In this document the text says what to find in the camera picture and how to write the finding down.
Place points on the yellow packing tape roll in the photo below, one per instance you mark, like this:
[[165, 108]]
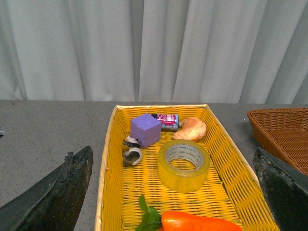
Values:
[[183, 165]]

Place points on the purple foam cube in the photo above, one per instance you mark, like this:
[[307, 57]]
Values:
[[146, 129]]

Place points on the brown wicker basket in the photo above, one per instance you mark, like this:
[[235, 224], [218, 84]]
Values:
[[283, 132]]

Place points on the small pink drink can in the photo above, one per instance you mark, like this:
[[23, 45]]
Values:
[[169, 121]]

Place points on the grey white toy animal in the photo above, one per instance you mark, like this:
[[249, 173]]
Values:
[[134, 154]]

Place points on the orange toy carrot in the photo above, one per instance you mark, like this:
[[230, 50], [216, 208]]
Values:
[[151, 220]]

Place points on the grey-white curtain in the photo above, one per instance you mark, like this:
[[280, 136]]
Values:
[[180, 51]]

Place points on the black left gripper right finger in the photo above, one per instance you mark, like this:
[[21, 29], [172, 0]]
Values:
[[285, 190]]

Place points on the toy bread croissant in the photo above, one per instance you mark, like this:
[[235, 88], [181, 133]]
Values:
[[192, 129]]

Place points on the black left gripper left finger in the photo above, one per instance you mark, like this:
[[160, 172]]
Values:
[[54, 203]]

